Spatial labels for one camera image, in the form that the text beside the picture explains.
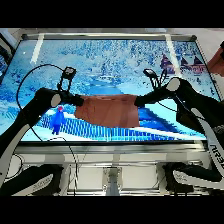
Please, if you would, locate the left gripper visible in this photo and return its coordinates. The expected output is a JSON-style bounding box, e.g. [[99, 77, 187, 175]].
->
[[61, 92, 85, 108]]

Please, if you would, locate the orange-brown garment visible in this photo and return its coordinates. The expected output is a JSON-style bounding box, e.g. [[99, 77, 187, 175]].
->
[[73, 94, 141, 129], [207, 46, 224, 78]]

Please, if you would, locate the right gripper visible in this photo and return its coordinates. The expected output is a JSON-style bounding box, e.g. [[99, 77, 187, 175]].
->
[[133, 92, 158, 108]]

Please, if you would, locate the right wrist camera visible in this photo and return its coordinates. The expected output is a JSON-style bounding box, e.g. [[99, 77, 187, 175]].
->
[[142, 67, 168, 90]]

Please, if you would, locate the black cable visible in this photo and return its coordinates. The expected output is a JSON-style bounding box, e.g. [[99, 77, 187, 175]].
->
[[49, 137, 78, 197], [15, 63, 65, 142]]

